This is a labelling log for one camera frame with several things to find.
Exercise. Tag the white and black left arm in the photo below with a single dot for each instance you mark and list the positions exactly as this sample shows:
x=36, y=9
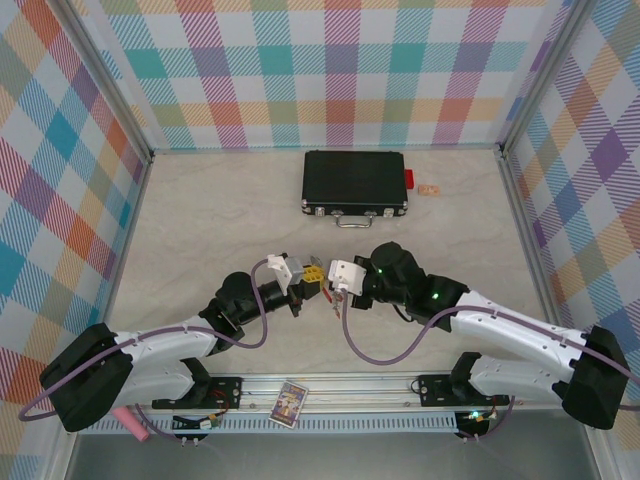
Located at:
x=160, y=340

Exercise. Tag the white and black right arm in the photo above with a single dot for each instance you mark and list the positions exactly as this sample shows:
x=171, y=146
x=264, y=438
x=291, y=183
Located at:
x=510, y=320

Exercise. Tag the small orange block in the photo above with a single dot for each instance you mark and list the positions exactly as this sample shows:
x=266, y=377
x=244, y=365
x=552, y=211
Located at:
x=429, y=189

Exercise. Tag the small red block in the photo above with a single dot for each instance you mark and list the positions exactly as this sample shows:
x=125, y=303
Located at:
x=409, y=180

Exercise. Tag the black hard case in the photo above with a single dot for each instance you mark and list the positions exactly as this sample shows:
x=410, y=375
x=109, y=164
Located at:
x=355, y=180

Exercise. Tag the colourful playing card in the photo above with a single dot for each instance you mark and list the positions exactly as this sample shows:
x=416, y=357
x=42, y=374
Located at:
x=289, y=404

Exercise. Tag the pink cylinder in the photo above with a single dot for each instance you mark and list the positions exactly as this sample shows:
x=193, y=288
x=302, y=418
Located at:
x=132, y=425

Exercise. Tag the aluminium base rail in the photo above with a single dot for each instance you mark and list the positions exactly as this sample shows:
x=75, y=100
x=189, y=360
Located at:
x=360, y=392

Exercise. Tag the aluminium frame bar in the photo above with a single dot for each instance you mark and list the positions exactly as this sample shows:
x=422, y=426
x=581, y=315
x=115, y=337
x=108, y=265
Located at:
x=136, y=210
x=522, y=225

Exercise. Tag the aluminium frame post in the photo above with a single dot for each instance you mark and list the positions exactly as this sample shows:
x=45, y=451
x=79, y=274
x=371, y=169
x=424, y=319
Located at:
x=107, y=82
x=547, y=77

